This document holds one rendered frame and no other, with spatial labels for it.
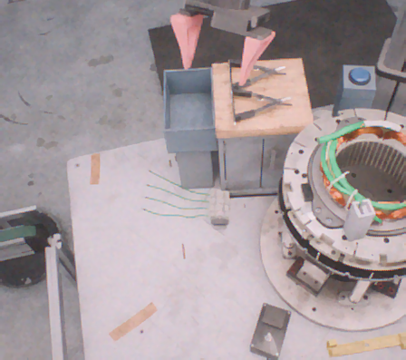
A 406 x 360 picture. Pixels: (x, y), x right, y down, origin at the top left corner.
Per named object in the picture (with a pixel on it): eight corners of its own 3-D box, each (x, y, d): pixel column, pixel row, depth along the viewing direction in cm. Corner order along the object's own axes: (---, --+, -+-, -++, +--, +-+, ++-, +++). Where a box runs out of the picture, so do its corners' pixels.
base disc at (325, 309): (278, 344, 107) (279, 343, 106) (246, 185, 129) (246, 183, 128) (459, 316, 108) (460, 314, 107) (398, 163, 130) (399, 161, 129)
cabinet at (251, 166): (221, 199, 129) (217, 138, 107) (217, 138, 139) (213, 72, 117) (299, 194, 128) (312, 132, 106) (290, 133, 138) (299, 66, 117)
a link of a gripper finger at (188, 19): (209, 83, 68) (222, 14, 64) (162, 69, 70) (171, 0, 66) (227, 72, 74) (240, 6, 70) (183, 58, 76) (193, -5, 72)
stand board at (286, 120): (216, 139, 107) (216, 131, 105) (212, 71, 118) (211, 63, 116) (313, 132, 106) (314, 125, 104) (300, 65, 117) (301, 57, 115)
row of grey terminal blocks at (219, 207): (228, 229, 124) (228, 221, 120) (209, 228, 124) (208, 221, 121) (230, 193, 129) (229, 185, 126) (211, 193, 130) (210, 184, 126)
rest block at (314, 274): (307, 261, 114) (310, 252, 109) (329, 277, 111) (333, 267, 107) (295, 276, 112) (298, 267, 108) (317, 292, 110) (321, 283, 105)
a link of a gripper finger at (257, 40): (248, 96, 67) (265, 24, 63) (198, 80, 69) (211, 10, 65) (264, 82, 73) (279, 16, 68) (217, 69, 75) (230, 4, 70)
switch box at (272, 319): (248, 352, 108) (249, 345, 103) (262, 308, 113) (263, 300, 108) (277, 362, 106) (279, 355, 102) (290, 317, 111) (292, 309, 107)
